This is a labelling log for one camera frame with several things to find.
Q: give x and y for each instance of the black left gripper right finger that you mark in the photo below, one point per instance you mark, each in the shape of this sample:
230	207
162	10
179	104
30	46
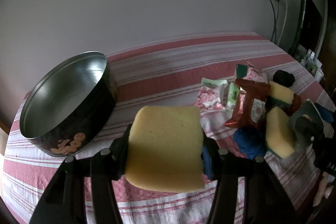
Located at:
265	200

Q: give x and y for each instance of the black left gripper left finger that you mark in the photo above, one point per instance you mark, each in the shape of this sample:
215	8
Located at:
63	200

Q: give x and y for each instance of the blue cloth ball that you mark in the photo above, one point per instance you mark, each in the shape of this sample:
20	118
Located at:
250	141

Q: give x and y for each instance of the large yellow sponge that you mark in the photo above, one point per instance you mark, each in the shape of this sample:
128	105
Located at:
279	134

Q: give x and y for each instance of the red snack pouch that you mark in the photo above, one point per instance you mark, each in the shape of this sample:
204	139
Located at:
250	104

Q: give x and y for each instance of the black square box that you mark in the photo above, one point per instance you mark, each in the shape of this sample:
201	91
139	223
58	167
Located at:
307	124

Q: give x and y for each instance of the yellow green scrub sponge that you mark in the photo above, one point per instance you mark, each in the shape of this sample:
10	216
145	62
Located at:
280	95

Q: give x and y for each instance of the yellow sponge block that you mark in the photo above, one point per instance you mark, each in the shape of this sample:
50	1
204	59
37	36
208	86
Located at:
164	149

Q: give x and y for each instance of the green tissue pack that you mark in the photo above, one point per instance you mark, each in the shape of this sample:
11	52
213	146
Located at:
233	93

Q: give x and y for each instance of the pink candy bag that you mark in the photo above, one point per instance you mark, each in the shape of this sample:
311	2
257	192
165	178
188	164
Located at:
210	95

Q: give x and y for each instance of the black cloth ball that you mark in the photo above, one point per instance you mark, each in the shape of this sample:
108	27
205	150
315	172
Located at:
284	78

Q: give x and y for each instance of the round metal tin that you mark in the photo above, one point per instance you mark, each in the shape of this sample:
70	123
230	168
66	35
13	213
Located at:
68	107

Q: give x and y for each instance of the pink striped tablecloth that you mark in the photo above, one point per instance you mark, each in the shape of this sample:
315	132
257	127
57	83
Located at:
159	74

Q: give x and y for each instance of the bottles on side shelf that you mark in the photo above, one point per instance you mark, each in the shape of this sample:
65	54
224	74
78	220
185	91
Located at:
312	65

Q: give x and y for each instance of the dark monitor screen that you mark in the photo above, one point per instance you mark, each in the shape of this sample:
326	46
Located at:
309	28

